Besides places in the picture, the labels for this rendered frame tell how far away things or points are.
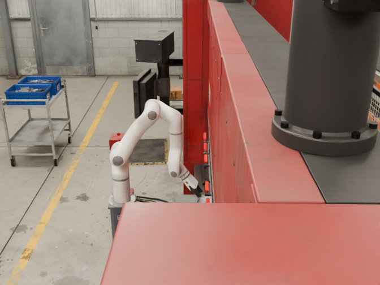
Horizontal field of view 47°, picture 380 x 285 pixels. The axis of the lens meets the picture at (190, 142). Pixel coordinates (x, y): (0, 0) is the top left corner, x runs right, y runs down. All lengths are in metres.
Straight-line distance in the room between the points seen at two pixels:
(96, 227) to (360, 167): 4.12
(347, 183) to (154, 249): 0.33
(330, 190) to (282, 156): 0.13
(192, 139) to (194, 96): 0.40
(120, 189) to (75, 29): 7.43
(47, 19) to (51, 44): 0.54
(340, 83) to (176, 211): 0.36
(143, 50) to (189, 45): 0.44
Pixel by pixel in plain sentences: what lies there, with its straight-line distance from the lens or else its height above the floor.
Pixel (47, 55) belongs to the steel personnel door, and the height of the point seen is 0.48.
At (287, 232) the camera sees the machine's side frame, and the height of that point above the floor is 2.30.
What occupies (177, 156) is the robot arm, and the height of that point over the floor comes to 1.37.
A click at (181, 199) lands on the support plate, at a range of 3.16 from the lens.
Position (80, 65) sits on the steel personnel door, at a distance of 10.38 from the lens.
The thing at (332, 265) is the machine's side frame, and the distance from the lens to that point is 0.55.
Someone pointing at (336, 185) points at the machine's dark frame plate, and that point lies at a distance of 0.71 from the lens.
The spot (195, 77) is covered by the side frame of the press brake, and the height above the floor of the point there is 1.67.
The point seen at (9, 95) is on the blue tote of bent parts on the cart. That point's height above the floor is 0.97.
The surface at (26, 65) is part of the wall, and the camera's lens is 10.75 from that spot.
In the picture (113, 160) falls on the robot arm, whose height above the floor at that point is 1.37.
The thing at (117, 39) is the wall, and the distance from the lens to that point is 10.13.
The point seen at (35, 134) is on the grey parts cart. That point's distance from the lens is 6.35.
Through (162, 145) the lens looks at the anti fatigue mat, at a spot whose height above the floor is 0.01.
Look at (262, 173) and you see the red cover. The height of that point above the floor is 2.30.
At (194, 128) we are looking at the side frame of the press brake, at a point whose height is 1.21.
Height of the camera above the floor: 2.63
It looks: 24 degrees down
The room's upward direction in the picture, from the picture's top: straight up
